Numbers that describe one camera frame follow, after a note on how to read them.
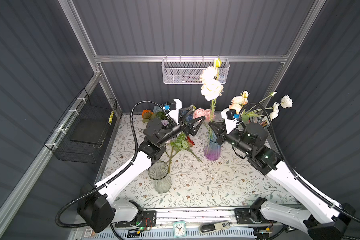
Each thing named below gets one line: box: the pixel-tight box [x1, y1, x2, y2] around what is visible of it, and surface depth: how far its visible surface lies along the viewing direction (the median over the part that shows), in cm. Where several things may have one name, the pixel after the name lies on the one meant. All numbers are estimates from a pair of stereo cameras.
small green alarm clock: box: [173, 221, 187, 238], surface depth 71 cm
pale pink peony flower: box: [200, 57, 224, 122], surface depth 53 cm
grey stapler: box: [198, 220, 231, 234], surface depth 69 cm
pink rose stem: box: [192, 108, 212, 133], surface depth 74 cm
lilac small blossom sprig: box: [166, 132, 203, 174], surface depth 97 cm
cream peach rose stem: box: [228, 90, 250, 115], surface depth 72 cm
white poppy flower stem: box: [243, 91, 293, 125], surface depth 68 cm
